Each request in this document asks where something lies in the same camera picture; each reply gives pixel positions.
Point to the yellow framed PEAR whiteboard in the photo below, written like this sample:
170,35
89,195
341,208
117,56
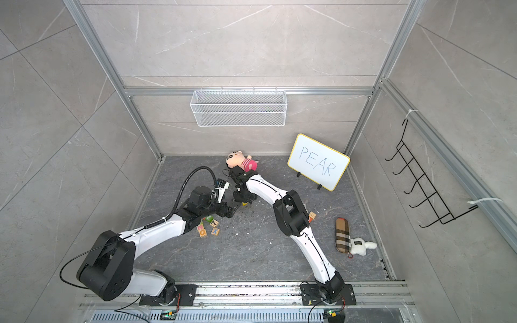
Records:
323,165

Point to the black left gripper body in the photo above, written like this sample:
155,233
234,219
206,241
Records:
214,208

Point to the plaid plush dog toy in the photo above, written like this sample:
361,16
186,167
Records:
346,244

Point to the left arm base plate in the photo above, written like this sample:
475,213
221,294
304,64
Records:
182,295

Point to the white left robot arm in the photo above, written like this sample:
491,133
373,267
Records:
108,270

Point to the white wire mesh basket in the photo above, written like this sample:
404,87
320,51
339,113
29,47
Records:
239,108

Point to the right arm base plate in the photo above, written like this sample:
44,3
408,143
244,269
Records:
313,294

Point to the wooden orange block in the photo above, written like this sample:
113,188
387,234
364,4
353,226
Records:
312,216

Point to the black wall hook rack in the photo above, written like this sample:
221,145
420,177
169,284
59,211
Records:
441,212

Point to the wooden Q block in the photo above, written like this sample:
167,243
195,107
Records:
202,231

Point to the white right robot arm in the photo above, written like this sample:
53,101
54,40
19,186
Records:
293,220

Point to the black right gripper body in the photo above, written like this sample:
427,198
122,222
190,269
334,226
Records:
240,196

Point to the pink cartoon boy plush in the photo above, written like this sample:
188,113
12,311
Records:
238,159

